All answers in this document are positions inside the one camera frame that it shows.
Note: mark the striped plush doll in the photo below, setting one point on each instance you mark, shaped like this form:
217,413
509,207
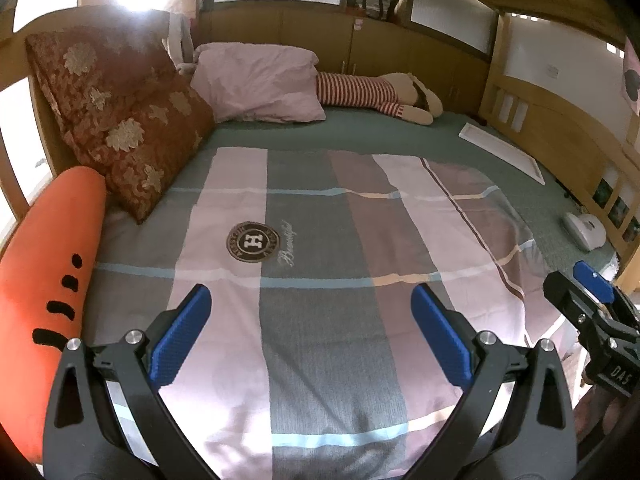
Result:
360,92

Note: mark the wooden bed frame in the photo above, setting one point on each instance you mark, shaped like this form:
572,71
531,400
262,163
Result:
550,125

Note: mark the white toy guitar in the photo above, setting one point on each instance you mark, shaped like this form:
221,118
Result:
585,232

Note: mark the orange carrot pillow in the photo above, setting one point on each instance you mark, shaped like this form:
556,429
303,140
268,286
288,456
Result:
45,270

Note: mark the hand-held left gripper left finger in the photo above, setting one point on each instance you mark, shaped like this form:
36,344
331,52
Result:
180,337

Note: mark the pink pillow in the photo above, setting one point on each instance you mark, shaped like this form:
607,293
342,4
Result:
255,82

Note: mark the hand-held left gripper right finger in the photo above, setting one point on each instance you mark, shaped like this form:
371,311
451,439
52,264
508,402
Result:
442,337

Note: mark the pink hanging cloth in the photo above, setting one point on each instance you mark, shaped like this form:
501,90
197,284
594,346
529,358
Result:
632,77

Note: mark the checked pink grey blanket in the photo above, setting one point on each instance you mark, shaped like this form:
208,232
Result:
320,320

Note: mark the small green picture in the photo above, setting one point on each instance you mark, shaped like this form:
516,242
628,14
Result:
631,228
619,208
602,191

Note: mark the grey rabbit plush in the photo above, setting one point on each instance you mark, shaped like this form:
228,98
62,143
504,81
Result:
180,42

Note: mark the white flat board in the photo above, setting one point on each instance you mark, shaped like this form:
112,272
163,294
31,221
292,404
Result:
500,152

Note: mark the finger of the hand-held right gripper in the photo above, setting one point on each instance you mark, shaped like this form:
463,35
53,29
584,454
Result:
567,295
592,280

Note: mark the brown floral pillow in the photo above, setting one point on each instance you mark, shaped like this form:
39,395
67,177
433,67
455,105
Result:
120,115

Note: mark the green bed sheet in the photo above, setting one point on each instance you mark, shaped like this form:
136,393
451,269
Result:
390,135

